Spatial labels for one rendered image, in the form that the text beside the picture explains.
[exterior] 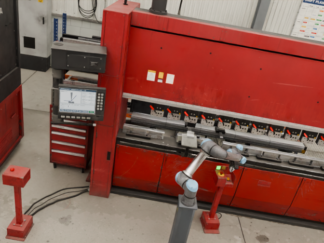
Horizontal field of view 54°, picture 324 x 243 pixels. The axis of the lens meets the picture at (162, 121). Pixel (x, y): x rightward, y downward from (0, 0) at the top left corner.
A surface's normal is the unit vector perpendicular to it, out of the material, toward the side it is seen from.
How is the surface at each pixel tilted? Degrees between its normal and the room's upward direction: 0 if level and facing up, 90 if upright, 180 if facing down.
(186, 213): 90
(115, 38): 90
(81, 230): 0
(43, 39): 90
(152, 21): 90
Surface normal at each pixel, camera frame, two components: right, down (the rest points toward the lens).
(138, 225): 0.16, -0.87
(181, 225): -0.01, 0.47
